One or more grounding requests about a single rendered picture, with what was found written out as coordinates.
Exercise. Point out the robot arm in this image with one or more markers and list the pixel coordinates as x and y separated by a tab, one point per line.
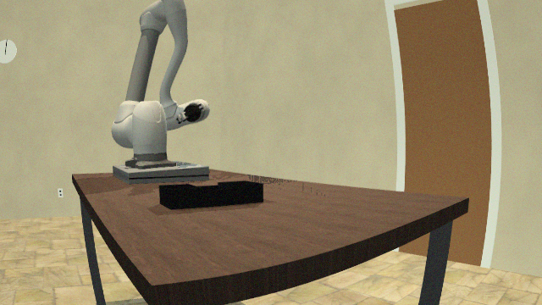
143	125

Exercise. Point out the black rack of bins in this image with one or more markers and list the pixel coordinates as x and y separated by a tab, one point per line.
174	197

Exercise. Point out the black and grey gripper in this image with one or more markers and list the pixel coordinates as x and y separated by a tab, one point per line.
191	113

